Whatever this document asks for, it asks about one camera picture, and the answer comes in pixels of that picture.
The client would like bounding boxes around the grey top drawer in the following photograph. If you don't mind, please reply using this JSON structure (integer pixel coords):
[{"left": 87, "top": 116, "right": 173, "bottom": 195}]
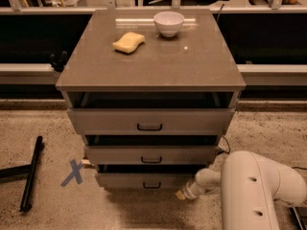
[{"left": 67, "top": 108, "right": 234, "bottom": 135}]

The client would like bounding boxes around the white ceramic bowl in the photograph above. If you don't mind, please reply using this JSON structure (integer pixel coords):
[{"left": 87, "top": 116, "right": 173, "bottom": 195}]
[{"left": 153, "top": 11, "right": 184, "bottom": 37}]

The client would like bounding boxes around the black stand leg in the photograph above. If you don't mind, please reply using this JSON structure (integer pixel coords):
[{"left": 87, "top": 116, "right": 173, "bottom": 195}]
[
  {"left": 0, "top": 136, "right": 44, "bottom": 213},
  {"left": 290, "top": 207, "right": 307, "bottom": 230}
]

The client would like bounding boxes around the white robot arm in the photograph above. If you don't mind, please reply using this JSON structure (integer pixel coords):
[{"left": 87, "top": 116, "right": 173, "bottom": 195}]
[{"left": 177, "top": 150, "right": 307, "bottom": 230}]

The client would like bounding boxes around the yellow sponge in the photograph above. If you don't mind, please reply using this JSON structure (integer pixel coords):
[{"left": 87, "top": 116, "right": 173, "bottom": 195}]
[{"left": 112, "top": 32, "right": 145, "bottom": 54}]

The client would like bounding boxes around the black stand leg left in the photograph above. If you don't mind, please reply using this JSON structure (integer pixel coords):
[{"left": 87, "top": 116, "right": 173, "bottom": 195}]
[{"left": 0, "top": 136, "right": 44, "bottom": 213}]

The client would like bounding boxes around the black clamp on rail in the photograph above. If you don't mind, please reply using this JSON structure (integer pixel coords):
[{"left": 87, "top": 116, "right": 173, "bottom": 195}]
[{"left": 50, "top": 51, "right": 68, "bottom": 72}]

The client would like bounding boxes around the blue tape cross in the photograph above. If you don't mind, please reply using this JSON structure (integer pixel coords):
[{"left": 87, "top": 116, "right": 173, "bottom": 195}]
[{"left": 60, "top": 159, "right": 83, "bottom": 187}]

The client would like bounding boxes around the black stand leg right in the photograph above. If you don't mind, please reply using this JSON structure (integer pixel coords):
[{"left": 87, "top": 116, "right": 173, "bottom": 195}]
[{"left": 290, "top": 207, "right": 307, "bottom": 230}]

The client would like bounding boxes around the grey bottom drawer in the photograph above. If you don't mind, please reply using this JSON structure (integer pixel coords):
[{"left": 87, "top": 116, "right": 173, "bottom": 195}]
[{"left": 95, "top": 164, "right": 206, "bottom": 190}]

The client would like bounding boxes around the grey drawer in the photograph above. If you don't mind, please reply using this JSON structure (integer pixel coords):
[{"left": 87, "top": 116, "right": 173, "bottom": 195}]
[
  {"left": 84, "top": 146, "right": 217, "bottom": 165},
  {"left": 95, "top": 164, "right": 206, "bottom": 190},
  {"left": 67, "top": 108, "right": 234, "bottom": 135}
]

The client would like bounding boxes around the grey middle drawer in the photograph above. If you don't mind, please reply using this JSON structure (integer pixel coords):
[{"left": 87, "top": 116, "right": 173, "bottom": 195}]
[{"left": 84, "top": 146, "right": 217, "bottom": 165}]

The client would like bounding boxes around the grey drawer cabinet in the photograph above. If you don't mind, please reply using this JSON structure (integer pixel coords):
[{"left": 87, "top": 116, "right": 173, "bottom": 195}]
[{"left": 55, "top": 9, "right": 247, "bottom": 190}]

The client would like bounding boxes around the black cable on floor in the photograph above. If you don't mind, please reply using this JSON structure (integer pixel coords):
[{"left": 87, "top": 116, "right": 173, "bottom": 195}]
[{"left": 217, "top": 135, "right": 307, "bottom": 172}]

